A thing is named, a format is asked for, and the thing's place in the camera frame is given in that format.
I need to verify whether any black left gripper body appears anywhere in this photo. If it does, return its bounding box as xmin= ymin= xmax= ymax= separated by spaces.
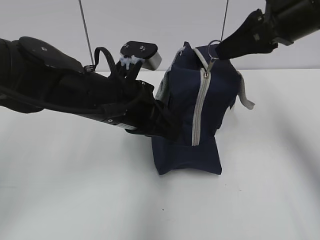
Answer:
xmin=99 ymin=62 xmax=170 ymax=137

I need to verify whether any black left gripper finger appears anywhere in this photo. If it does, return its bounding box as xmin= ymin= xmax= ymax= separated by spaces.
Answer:
xmin=153 ymin=100 xmax=182 ymax=141

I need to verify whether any navy and white lunch bag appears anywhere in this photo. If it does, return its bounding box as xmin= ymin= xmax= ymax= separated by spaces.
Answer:
xmin=151 ymin=42 xmax=255 ymax=175

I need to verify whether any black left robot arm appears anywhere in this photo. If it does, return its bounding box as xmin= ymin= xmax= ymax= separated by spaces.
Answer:
xmin=0 ymin=36 xmax=182 ymax=141

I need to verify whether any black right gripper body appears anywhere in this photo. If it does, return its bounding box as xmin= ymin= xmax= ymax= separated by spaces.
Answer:
xmin=246 ymin=8 xmax=294 ymax=54

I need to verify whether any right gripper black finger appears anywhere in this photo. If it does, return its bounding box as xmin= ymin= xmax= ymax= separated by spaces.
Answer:
xmin=215 ymin=23 xmax=256 ymax=60

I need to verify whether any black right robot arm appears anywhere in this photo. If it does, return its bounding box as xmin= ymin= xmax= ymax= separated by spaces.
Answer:
xmin=215 ymin=0 xmax=320 ymax=60

